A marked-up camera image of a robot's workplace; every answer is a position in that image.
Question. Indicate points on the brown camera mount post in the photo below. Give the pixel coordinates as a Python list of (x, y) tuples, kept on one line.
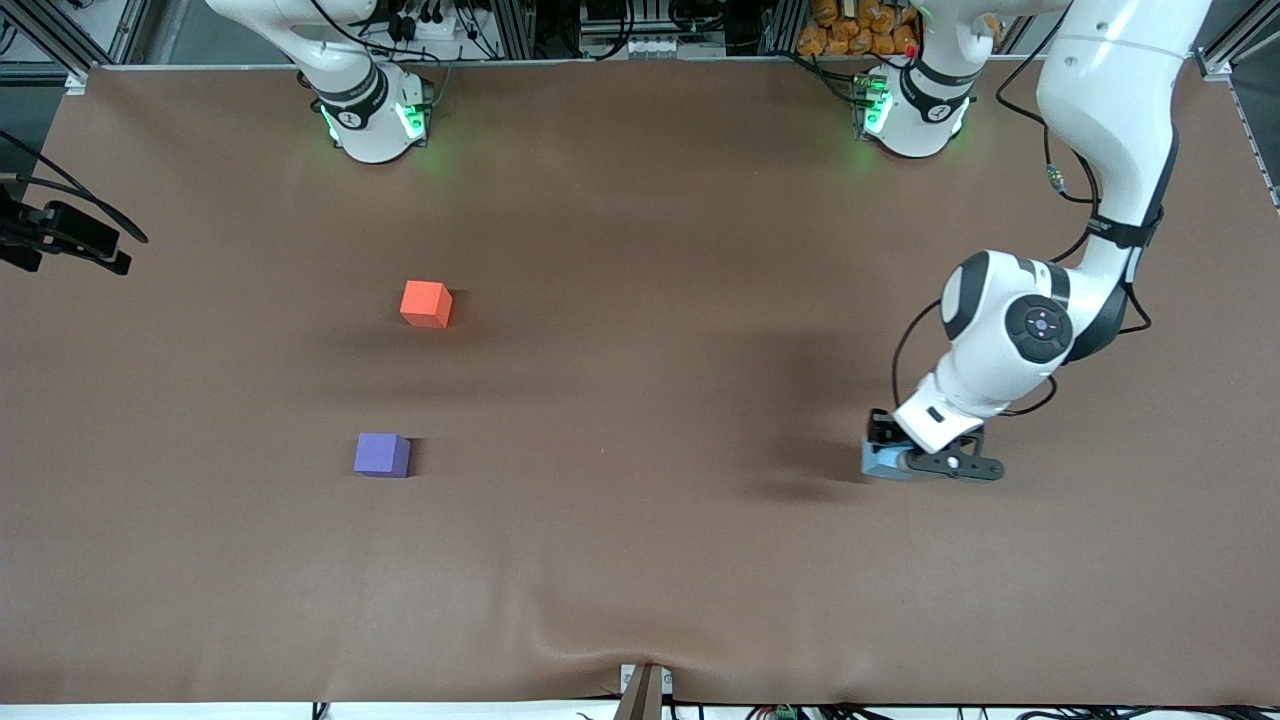
[(645, 695)]

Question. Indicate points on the blue cube block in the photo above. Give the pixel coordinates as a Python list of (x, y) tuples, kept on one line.
[(882, 463)]

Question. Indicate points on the white terminal block row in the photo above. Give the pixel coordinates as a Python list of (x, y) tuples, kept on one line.
[(660, 46)]

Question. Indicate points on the white power strip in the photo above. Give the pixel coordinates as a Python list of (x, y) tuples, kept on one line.
[(430, 28)]

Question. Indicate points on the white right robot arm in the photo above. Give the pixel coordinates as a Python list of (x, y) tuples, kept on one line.
[(365, 120)]

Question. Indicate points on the orange cube block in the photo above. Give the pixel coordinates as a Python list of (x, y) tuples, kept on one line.
[(423, 302)]

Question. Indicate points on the brown table mat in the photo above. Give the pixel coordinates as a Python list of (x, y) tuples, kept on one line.
[(650, 350)]

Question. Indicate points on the orange snack bag pile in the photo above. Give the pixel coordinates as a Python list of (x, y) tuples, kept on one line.
[(840, 30)]

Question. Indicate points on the purple cube block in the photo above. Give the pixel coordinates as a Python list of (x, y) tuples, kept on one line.
[(380, 455)]

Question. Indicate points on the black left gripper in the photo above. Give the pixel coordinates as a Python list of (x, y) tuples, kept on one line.
[(882, 428)]

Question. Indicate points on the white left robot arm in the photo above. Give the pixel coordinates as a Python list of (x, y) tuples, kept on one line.
[(1000, 340)]

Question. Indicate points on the green terminal connector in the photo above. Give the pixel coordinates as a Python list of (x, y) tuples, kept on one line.
[(785, 713)]

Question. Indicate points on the aluminium frame strut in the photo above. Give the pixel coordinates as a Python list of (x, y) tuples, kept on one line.
[(1230, 45), (50, 40)]

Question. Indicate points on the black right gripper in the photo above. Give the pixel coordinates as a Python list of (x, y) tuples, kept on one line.
[(70, 231)]

